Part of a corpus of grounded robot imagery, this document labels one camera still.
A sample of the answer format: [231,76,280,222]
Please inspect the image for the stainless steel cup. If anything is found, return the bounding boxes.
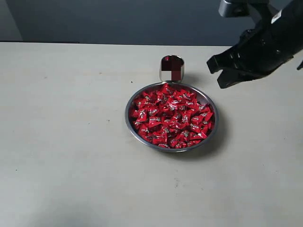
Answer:
[159,55,185,82]

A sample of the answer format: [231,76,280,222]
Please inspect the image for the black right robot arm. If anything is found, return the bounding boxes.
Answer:
[207,0,303,89]

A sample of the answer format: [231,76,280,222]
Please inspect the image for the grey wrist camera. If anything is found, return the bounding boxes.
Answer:
[218,0,281,24]

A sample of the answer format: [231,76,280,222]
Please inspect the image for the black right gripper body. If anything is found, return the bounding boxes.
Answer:
[234,21,303,79]

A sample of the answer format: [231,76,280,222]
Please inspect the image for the round steel bowl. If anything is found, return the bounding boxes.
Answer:
[125,81,219,153]

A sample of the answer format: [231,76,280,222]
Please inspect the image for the pile of red wrapped candies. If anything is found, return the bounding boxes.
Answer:
[129,83,215,149]

